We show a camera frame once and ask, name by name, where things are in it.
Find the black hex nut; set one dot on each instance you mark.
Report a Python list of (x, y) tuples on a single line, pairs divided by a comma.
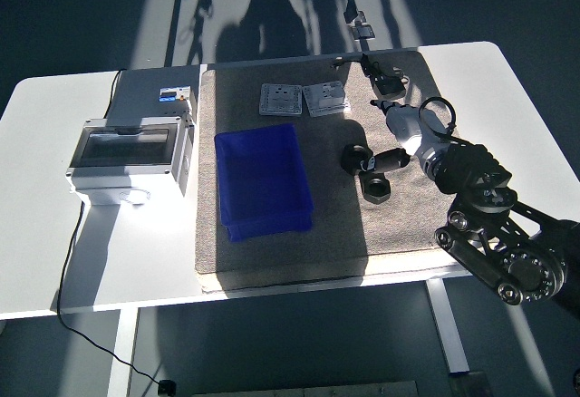
[(351, 154), (376, 188)]

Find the black floor plug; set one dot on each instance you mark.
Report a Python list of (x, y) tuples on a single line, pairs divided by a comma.
[(166, 386)]

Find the grey electrical distribution box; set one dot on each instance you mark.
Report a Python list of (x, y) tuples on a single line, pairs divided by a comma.
[(127, 161)]

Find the black power adapter plug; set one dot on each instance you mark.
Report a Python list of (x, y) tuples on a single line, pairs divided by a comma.
[(389, 86)]

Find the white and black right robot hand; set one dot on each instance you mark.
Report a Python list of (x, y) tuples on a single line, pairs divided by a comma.
[(408, 129)]

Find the white left table leg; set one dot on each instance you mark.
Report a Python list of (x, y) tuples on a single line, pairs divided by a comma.
[(121, 351)]

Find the white right table leg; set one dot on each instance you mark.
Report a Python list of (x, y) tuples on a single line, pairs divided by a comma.
[(448, 324)]

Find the blue plastic box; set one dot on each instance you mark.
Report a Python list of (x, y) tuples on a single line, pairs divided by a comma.
[(263, 175)]

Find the small grey floor fixture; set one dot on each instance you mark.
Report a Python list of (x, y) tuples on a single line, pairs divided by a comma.
[(363, 32), (357, 15)]

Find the grey-brown mat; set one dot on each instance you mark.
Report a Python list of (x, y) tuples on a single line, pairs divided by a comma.
[(408, 220)]

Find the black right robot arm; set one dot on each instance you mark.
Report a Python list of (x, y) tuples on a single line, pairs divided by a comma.
[(471, 166)]

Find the white table leg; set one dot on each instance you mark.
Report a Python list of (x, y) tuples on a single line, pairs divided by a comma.
[(121, 351), (448, 324)]

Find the small white-blue circuit breaker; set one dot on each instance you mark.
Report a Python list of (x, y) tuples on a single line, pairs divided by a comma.
[(172, 95)]

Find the white square socket panel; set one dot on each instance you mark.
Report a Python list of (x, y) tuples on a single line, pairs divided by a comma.
[(326, 98), (280, 100)]

